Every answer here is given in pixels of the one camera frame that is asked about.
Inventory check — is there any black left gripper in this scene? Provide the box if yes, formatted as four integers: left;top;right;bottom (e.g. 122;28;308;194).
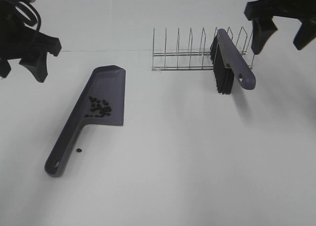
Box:
0;0;62;83

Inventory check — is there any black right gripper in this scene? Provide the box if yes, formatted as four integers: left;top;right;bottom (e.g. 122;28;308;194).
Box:
244;0;316;55

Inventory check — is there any pile of coffee beans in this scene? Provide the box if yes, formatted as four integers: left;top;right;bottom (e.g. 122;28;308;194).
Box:
84;96;112;118

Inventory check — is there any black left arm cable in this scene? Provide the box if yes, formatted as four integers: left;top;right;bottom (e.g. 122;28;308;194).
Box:
9;0;41;29

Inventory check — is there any chrome wire dish rack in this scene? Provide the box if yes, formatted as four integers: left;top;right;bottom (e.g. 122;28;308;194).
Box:
151;27;255;72

